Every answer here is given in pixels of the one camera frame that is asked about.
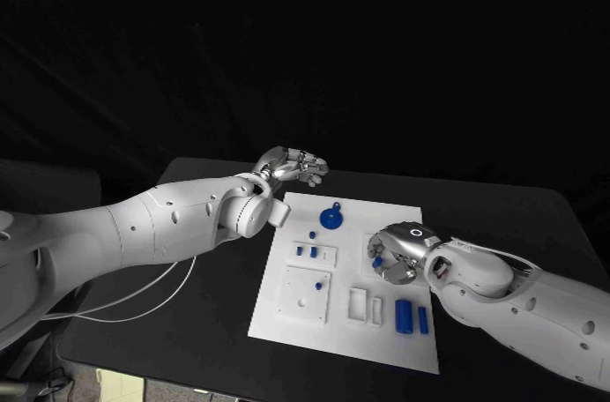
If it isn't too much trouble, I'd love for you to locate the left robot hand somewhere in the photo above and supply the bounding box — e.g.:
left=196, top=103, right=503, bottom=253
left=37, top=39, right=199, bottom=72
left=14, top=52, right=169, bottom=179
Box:
left=251, top=145, right=330, bottom=188

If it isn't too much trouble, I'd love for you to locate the white cable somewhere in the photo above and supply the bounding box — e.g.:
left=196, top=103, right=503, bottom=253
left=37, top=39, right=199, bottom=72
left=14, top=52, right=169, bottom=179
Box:
left=39, top=261, right=180, bottom=320
left=69, top=255, right=198, bottom=324

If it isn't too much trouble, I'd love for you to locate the thick blue cylinder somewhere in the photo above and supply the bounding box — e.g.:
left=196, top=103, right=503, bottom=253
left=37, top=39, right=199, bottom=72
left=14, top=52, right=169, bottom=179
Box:
left=394, top=299, right=414, bottom=335

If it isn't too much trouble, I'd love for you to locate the white task board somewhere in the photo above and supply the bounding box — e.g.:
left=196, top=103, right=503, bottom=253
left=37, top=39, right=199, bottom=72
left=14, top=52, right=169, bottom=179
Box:
left=247, top=191, right=441, bottom=376

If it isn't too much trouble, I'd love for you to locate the blue gear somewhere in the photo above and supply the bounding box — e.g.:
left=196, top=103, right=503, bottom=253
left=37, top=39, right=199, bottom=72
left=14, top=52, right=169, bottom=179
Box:
left=319, top=202, right=345, bottom=230

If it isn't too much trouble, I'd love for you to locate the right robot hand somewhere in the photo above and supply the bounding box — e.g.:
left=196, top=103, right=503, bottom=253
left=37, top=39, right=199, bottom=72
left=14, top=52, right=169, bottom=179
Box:
left=366, top=221, right=444, bottom=286

